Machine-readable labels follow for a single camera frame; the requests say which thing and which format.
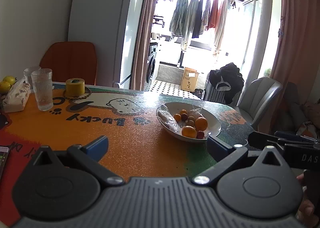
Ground colourful cartoon table mat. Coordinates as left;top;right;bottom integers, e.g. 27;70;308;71
1;84;252;226

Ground dark red plum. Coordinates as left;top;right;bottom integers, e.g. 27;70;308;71
181;113;188;121

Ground smartphone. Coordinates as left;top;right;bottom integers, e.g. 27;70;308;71
0;146;10;178

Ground large orange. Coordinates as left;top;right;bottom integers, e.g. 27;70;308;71
195;117;208;132

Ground left pink curtain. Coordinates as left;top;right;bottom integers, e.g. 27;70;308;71
130;0;156;90

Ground pink curtain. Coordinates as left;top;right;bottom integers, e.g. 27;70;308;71
271;0;319;93
130;0;156;90

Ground light red plum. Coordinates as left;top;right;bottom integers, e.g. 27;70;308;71
196;131;205;139

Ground yellow tape roll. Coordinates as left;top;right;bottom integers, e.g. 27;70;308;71
66;78;85;97

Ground hanging laundry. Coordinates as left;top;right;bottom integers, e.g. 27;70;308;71
169;0;236;52

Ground yellow lemons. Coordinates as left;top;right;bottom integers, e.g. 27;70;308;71
0;76;16;95

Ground grey chair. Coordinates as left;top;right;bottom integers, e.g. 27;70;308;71
233;77;283;130

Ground plastic peeled orange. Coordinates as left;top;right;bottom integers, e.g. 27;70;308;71
188;108;203;121

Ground clear textured glass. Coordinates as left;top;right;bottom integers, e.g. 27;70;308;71
31;69;53;111

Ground cardboard box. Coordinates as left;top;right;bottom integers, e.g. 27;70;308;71
180;67;199;92

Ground white refrigerator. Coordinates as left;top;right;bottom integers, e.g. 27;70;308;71
68;0;144;89

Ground right pink curtain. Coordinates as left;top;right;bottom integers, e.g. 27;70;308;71
271;0;319;93

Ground small kumquat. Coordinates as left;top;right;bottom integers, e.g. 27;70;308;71
180;109;187;115
173;114;181;122

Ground tissue pack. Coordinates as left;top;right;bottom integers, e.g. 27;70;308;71
3;78;30;113

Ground brown bead bracelet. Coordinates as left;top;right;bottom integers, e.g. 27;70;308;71
62;86;93;101

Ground person's right hand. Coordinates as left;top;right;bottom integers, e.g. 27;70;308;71
296;170;319;227

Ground black clothes pile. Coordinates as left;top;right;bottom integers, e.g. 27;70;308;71
209;63;244;104

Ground striped suitcase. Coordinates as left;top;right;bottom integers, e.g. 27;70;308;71
202;73;240;104

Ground long plastic fruit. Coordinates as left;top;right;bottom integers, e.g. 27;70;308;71
157;110;180;133

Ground white ceramic plate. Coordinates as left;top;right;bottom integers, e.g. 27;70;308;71
156;102;221;143

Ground washing machine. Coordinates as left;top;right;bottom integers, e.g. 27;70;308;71
146;42;158;84

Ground orange chair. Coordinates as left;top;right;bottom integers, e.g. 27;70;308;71
40;41;97;85

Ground sofa with clutter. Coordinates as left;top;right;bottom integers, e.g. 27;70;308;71
271;82;319;139

